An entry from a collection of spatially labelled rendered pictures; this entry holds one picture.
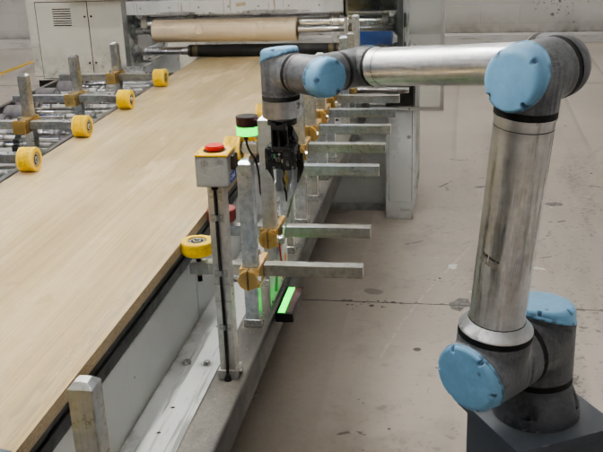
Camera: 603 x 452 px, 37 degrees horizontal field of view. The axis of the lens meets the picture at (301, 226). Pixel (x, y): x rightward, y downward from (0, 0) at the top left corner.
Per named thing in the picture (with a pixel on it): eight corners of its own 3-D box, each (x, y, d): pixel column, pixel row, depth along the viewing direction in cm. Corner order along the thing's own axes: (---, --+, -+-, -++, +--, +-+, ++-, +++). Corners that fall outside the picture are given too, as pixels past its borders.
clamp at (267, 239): (286, 232, 255) (285, 215, 253) (277, 249, 242) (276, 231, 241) (266, 231, 256) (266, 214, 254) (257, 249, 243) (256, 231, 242)
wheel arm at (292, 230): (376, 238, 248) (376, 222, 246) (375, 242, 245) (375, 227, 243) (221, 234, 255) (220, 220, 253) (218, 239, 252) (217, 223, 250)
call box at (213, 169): (237, 181, 192) (235, 145, 189) (230, 191, 185) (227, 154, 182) (205, 180, 193) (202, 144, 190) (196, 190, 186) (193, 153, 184)
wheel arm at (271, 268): (363, 277, 225) (363, 261, 224) (362, 282, 222) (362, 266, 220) (194, 272, 232) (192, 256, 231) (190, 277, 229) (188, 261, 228)
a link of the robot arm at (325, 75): (353, 53, 203) (315, 47, 211) (316, 60, 196) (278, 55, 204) (354, 94, 206) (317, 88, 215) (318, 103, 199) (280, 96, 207)
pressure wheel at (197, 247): (205, 272, 236) (201, 230, 232) (222, 281, 230) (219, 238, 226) (178, 280, 231) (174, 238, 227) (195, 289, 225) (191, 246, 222)
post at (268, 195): (281, 283, 253) (272, 114, 236) (278, 289, 249) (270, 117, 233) (268, 283, 253) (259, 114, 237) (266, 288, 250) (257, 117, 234)
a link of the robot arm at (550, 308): (587, 370, 200) (593, 297, 194) (543, 399, 189) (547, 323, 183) (528, 348, 211) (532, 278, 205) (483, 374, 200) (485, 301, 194)
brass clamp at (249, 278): (271, 270, 232) (270, 251, 230) (260, 291, 220) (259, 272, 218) (248, 269, 233) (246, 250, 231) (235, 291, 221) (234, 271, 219)
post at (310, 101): (319, 218, 325) (315, 84, 308) (318, 221, 321) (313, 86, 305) (310, 218, 325) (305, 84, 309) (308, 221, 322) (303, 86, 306)
